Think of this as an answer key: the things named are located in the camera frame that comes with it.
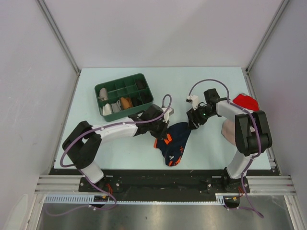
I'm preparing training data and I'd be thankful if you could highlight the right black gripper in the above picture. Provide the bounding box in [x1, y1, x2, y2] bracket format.
[187, 103, 216, 130]

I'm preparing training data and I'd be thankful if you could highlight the navy orange underwear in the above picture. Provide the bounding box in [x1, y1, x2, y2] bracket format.
[154, 122, 191, 167]

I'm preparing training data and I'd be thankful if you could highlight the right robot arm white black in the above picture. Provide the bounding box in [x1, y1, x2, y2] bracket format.
[186, 89, 272, 193]

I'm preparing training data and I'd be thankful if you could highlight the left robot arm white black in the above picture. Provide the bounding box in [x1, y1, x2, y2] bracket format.
[60, 104, 174, 192]

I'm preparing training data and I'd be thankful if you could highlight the pink underwear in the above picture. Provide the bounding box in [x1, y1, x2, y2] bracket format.
[221, 119, 236, 146]

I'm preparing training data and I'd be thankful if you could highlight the red white underwear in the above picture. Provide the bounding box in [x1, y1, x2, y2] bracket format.
[233, 93, 260, 111]

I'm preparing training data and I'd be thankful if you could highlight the black rolled cloth right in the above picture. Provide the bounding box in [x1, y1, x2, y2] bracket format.
[139, 92, 153, 104]

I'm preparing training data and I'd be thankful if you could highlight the black rolled cloth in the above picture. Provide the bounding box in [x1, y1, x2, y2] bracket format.
[139, 92, 153, 104]
[130, 96, 143, 107]
[135, 79, 147, 91]

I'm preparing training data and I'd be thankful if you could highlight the black rolled cloth front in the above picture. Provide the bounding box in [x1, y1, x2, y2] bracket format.
[130, 96, 143, 107]

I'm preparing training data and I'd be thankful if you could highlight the orange rolled cloth in tray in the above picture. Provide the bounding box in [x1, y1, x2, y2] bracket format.
[120, 97, 133, 110]

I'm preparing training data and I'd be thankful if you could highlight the grey rolled cloth in tray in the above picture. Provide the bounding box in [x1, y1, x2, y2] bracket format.
[111, 100, 122, 113]

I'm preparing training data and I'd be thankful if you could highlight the black rolled cloth back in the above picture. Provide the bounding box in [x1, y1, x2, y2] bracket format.
[135, 79, 147, 91]

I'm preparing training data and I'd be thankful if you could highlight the green compartment organizer tray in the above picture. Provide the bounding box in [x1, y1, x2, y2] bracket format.
[94, 73, 154, 122]

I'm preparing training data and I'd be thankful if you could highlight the white rolled cloth in tray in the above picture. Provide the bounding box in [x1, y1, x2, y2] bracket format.
[102, 103, 113, 116]

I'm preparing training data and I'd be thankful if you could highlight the beige rolled cloth in tray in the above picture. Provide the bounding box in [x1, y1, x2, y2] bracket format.
[98, 87, 108, 101]

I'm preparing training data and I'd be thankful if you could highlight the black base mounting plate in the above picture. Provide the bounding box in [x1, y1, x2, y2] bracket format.
[49, 169, 279, 195]

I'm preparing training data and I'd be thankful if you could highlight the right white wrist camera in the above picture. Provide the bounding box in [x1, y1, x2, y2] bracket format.
[186, 95, 200, 110]

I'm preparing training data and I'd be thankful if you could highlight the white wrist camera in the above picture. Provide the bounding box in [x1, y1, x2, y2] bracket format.
[186, 95, 200, 110]
[161, 105, 174, 123]

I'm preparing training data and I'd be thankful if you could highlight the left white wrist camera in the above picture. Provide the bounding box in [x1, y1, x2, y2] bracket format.
[161, 105, 174, 123]

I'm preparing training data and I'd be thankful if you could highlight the slotted cable duct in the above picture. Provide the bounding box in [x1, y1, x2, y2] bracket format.
[44, 194, 238, 205]

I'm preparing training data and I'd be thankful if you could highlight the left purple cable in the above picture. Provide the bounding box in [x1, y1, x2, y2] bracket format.
[45, 94, 172, 217]

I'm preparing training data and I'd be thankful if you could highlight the purple cable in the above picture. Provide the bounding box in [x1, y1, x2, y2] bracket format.
[189, 78, 264, 219]
[45, 94, 172, 217]

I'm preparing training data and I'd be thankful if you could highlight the aluminium frame rail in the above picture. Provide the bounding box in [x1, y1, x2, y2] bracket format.
[35, 175, 296, 196]

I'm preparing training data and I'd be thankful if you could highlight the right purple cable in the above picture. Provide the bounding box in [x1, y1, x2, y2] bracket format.
[189, 78, 264, 219]

